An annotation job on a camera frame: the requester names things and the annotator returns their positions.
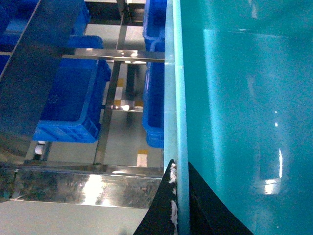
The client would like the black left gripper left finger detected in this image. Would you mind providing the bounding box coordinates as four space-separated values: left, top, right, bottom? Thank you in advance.
134 160 178 235

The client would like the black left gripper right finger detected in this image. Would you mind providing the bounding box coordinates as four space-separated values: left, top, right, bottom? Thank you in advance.
188 163 252 235

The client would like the teal plastic bin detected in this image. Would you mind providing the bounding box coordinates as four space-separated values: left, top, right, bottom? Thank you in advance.
165 0 313 235

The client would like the blue bin lower left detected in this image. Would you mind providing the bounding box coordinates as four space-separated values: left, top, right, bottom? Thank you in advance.
32 35 112 144

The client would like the blue bin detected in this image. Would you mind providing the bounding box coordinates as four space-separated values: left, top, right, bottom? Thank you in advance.
0 0 92 75
32 35 112 144
142 0 167 148

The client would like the blue bin lower middle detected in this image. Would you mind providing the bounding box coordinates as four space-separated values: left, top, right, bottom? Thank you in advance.
142 0 167 148

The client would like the blue bin far left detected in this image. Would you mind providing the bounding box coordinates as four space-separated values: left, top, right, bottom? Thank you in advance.
0 0 92 75

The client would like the steel shelf frame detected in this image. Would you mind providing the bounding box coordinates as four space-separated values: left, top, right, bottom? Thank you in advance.
0 0 164 209

